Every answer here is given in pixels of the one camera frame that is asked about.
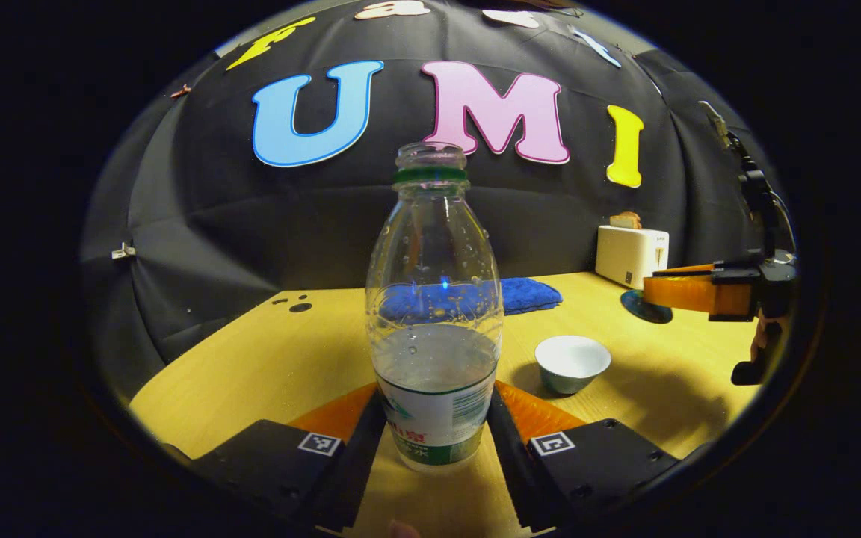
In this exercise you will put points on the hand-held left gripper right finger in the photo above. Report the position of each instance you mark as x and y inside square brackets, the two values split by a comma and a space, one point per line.
[509, 463]

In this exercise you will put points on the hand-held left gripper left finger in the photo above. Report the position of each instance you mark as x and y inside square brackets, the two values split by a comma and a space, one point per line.
[359, 463]

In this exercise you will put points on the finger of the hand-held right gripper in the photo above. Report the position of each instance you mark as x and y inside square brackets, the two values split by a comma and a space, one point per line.
[733, 269]
[684, 293]

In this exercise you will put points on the white teacup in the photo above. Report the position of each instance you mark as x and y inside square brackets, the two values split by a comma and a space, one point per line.
[572, 362]

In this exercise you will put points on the clear plastic water bottle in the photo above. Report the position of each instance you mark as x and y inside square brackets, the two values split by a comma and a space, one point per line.
[434, 359]

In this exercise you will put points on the white toaster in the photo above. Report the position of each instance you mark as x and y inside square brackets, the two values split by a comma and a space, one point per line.
[628, 258]

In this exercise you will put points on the bread slice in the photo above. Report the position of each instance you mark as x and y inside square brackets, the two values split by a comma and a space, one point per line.
[626, 220]

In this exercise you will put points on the blue towel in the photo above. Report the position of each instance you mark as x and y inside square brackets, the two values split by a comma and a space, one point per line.
[531, 295]

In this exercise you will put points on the black backdrop cloth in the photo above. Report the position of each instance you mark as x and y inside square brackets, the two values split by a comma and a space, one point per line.
[214, 209]

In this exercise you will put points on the silver backdrop clip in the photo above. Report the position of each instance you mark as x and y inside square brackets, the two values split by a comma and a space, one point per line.
[122, 252]

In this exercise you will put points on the copper backdrop clip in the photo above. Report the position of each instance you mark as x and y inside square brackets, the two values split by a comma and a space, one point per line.
[180, 91]

